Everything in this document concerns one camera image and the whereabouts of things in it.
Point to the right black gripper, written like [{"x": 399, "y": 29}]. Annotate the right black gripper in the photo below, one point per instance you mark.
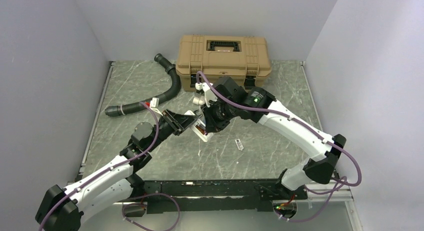
[{"x": 212, "y": 124}]

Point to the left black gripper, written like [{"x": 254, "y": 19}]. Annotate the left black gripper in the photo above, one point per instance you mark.
[{"x": 178, "y": 123}]

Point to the white AC remote control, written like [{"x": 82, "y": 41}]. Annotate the white AC remote control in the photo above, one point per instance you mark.
[{"x": 199, "y": 127}]

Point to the white battery cover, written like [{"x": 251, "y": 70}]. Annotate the white battery cover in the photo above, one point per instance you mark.
[{"x": 239, "y": 144}]

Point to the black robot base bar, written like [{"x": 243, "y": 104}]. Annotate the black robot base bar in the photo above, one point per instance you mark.
[{"x": 161, "y": 196}]

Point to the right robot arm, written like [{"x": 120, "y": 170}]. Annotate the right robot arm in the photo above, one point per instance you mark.
[{"x": 225, "y": 100}]

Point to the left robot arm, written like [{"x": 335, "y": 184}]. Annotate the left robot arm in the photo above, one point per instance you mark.
[{"x": 65, "y": 209}]

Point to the white pipe elbow fitting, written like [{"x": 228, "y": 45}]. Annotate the white pipe elbow fitting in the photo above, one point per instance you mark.
[{"x": 199, "y": 100}]

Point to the tan plastic toolbox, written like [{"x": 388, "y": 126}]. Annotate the tan plastic toolbox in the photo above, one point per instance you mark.
[{"x": 244, "y": 58}]

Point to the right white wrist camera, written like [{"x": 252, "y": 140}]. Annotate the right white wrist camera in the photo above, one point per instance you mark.
[{"x": 204, "y": 90}]

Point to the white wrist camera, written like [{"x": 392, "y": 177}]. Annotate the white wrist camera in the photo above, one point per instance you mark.
[
  {"x": 204, "y": 90},
  {"x": 153, "y": 104}
]

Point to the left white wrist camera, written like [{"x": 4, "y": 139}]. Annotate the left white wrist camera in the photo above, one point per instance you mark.
[{"x": 153, "y": 104}]

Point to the aluminium frame rail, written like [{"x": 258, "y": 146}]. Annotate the aluminium frame rail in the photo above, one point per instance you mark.
[{"x": 331, "y": 189}]

